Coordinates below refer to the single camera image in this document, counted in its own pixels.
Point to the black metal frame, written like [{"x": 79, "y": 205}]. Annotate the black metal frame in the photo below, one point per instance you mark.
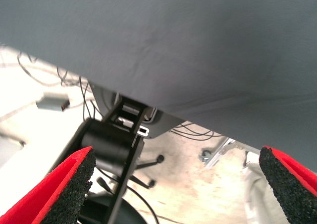
[{"x": 106, "y": 144}]

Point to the dark table cloth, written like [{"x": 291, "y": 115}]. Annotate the dark table cloth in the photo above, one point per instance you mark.
[{"x": 173, "y": 35}]

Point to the grey metal table bracket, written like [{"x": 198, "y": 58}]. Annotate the grey metal table bracket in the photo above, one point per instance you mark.
[{"x": 158, "y": 125}]

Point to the black chair star base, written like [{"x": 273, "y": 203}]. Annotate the black chair star base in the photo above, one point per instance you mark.
[{"x": 148, "y": 169}]

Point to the grey adapter box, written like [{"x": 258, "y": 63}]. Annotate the grey adapter box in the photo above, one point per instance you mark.
[{"x": 52, "y": 102}]

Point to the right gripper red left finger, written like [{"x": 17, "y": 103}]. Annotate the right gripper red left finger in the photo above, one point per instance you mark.
[{"x": 32, "y": 204}]

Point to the aluminium profile with caster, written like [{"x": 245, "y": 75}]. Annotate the aluminium profile with caster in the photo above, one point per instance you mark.
[{"x": 215, "y": 154}]

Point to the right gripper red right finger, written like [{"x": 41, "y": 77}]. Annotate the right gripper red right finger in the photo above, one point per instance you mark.
[{"x": 294, "y": 189}]

